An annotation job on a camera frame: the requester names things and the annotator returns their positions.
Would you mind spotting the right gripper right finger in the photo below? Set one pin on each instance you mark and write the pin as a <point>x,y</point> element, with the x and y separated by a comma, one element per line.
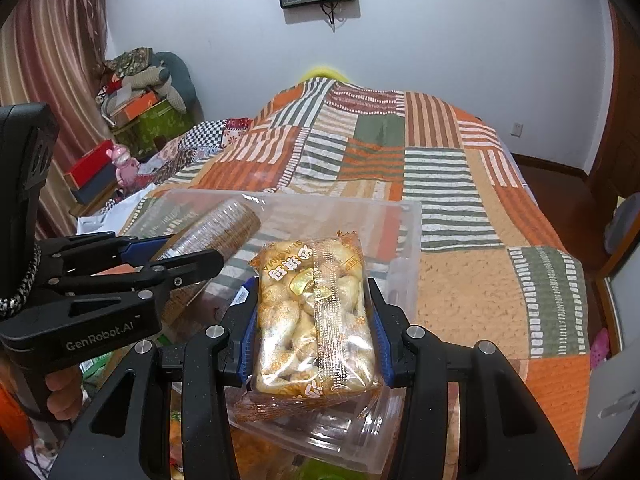
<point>504,433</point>

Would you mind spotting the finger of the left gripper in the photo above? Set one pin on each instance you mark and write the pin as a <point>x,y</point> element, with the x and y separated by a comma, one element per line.
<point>142,250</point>

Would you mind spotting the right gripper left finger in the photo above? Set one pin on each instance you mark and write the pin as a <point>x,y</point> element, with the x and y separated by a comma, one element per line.
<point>124,433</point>

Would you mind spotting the long cracker sleeve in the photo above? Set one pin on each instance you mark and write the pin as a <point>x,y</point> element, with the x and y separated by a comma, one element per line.
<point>226,228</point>

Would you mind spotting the clear plastic storage bin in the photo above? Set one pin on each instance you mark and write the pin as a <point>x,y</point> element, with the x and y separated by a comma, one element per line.
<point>357,434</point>

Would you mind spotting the orange pastry bag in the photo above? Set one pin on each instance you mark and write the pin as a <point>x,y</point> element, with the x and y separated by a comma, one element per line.
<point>315,345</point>

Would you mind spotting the left hand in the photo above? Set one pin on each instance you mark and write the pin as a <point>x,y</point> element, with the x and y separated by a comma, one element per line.
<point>65,400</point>

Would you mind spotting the white plastic bag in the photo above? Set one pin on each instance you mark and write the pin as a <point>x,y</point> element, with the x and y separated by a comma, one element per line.
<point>112,218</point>

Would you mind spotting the pink plush toy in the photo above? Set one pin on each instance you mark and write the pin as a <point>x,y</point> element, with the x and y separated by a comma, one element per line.
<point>126,166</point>

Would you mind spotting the red gift box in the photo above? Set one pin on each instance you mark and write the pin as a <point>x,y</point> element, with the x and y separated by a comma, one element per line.
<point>89,165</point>

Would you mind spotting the green storage box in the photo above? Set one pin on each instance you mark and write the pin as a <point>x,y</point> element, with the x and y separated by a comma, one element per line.
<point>148,133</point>

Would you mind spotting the orange shoe box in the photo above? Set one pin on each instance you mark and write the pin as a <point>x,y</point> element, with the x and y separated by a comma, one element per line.
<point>128,112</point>

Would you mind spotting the patchwork striped quilt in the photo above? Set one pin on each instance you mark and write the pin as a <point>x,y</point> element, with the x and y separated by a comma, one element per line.
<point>491,265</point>

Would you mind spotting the grey plush elephant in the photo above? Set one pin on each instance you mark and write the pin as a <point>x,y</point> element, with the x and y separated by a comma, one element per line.
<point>168,76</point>

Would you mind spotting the striped red curtain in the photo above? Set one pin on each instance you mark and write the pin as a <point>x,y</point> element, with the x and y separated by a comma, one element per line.
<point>52,51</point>

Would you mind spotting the yellow headboard hoop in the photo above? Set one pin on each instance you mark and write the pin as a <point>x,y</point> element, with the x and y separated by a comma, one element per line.
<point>323,72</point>

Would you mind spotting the brown wooden door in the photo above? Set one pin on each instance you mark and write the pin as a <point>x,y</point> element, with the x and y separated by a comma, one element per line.
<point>615,172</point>

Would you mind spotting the white cabinet with handle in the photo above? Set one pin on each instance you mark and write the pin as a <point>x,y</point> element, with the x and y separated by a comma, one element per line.
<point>613,397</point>

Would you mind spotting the white wall socket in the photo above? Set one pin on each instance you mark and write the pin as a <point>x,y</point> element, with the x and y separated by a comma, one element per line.
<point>517,129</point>

